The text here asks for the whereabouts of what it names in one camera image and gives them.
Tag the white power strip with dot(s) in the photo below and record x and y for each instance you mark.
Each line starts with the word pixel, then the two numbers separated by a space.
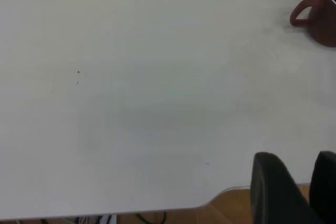
pixel 107 220

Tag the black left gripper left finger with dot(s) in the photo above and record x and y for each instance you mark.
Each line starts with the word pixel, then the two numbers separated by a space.
pixel 273 195

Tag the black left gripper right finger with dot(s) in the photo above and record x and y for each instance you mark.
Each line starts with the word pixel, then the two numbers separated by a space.
pixel 325 182

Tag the red ceramic mug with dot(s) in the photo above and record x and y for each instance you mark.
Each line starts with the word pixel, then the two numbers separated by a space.
pixel 323 24

